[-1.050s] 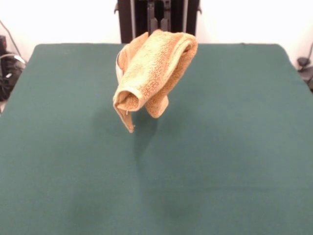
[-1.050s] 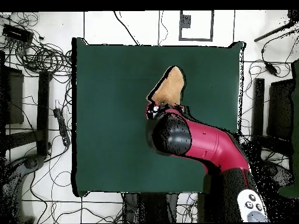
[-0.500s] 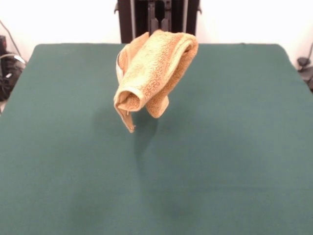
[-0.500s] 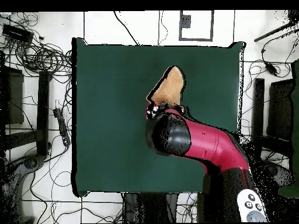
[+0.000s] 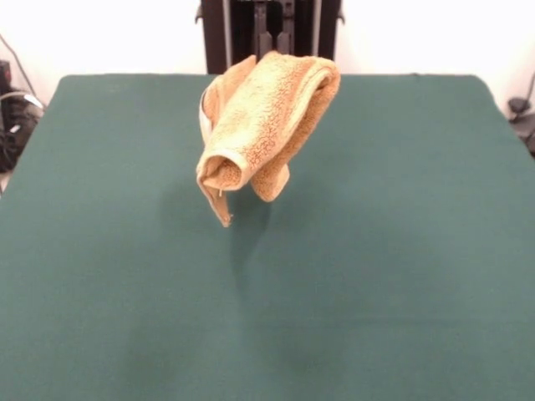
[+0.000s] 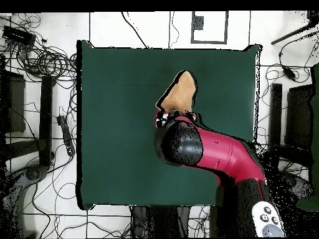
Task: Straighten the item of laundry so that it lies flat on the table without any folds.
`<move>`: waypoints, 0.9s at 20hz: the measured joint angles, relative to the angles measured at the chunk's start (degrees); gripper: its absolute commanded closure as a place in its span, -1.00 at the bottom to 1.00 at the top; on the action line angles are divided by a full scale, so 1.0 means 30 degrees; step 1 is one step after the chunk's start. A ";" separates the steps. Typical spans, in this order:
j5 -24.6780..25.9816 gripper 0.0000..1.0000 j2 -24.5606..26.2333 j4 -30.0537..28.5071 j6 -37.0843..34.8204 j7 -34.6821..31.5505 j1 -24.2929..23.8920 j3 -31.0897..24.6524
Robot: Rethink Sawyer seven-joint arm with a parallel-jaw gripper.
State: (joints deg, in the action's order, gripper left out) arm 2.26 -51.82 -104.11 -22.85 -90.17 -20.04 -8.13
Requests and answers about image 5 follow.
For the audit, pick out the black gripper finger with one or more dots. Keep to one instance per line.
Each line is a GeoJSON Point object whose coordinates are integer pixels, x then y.
{"type": "Point", "coordinates": [284, 42]}
{"type": "Point", "coordinates": [265, 44]}

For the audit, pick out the tan terry towel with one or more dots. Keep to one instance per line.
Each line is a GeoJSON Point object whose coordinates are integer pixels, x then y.
{"type": "Point", "coordinates": [267, 117]}

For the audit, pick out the dark green table cloth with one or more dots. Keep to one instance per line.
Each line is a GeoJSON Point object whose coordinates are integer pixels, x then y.
{"type": "Point", "coordinates": [125, 250]}

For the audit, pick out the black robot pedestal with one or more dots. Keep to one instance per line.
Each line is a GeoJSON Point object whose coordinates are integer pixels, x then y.
{"type": "Point", "coordinates": [217, 33]}

